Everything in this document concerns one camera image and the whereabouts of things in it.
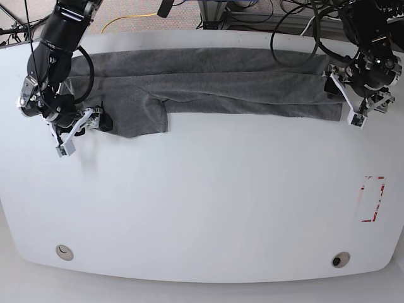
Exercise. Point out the table grommet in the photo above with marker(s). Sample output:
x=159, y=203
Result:
x=64, y=252
x=340, y=260

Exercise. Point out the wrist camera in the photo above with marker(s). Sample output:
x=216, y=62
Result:
x=355, y=119
x=66, y=149

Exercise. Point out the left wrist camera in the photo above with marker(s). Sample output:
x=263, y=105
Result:
x=355, y=119

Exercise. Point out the aluminium table leg frame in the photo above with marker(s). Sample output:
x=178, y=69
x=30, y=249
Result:
x=211, y=13

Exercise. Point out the right table grommet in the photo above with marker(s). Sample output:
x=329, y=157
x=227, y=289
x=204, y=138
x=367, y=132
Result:
x=340, y=260

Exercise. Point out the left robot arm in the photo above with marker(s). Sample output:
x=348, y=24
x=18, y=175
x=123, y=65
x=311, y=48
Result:
x=374, y=68

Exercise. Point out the left table grommet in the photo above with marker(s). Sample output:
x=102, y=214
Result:
x=64, y=252

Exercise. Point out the red tape rectangle marking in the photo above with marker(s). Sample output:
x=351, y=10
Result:
x=370, y=197

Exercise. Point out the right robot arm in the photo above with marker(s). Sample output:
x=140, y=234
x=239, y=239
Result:
x=49, y=65

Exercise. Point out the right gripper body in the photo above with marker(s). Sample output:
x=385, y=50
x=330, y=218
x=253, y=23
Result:
x=63, y=129

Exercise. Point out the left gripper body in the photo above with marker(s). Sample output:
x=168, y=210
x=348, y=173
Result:
x=373, y=99

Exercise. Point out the grey T-shirt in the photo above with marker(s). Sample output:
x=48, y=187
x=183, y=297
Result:
x=139, y=88

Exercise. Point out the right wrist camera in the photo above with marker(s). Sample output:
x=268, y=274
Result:
x=66, y=149

